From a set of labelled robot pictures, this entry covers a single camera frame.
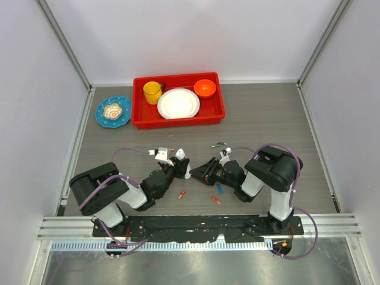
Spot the orange bowl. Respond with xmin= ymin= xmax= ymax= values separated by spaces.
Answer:
xmin=194 ymin=79 xmax=216 ymax=98

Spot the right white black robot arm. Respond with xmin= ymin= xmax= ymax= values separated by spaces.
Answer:
xmin=189 ymin=144 xmax=303 ymax=235

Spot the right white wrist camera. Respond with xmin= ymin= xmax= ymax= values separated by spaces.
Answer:
xmin=219 ymin=147 xmax=232 ymax=166

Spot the blue battery lower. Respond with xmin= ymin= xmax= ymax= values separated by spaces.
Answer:
xmin=216 ymin=185 xmax=223 ymax=195

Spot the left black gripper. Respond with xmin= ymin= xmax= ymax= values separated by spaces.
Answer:
xmin=157 ymin=157 xmax=189 ymax=199

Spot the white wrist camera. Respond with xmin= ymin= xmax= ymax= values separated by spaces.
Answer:
xmin=148 ymin=147 xmax=174 ymax=166
xmin=219 ymin=147 xmax=232 ymax=166

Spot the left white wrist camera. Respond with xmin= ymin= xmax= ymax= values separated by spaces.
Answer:
xmin=148 ymin=147 xmax=174 ymax=166

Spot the red battery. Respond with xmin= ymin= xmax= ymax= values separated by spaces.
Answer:
xmin=178 ymin=190 xmax=186 ymax=200
xmin=211 ymin=197 xmax=221 ymax=205

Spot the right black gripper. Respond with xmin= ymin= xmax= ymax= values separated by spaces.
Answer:
xmin=189 ymin=157 xmax=237 ymax=189

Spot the red plastic tray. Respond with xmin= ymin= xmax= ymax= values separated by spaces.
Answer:
xmin=131 ymin=72 xmax=226 ymax=129

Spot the red battery bottom left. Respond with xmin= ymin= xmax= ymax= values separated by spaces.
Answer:
xmin=178 ymin=190 xmax=186 ymax=200

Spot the blue dotted plate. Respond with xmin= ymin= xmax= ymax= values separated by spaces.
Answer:
xmin=95 ymin=96 xmax=132 ymax=129

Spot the yellow mug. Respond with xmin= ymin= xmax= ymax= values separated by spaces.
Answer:
xmin=143 ymin=81 xmax=166 ymax=105

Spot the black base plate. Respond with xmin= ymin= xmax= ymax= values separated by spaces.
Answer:
xmin=109 ymin=215 xmax=304 ymax=243

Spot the small patterned bowl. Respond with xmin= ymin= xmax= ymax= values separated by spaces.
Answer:
xmin=103 ymin=103 xmax=123 ymax=121

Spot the white paper plate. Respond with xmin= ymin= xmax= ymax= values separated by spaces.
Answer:
xmin=157 ymin=88 xmax=200 ymax=119

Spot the slotted cable duct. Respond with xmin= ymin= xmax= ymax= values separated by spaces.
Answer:
xmin=50 ymin=239 xmax=273 ymax=252

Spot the red battery bottom right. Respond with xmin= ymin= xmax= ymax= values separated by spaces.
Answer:
xmin=211 ymin=197 xmax=221 ymax=205

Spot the white remote control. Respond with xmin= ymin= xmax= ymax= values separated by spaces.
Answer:
xmin=175 ymin=148 xmax=191 ymax=179

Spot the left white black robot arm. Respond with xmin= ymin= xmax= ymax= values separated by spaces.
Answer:
xmin=69 ymin=157 xmax=191 ymax=237

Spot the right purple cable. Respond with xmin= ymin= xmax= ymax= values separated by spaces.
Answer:
xmin=230 ymin=142 xmax=319 ymax=262

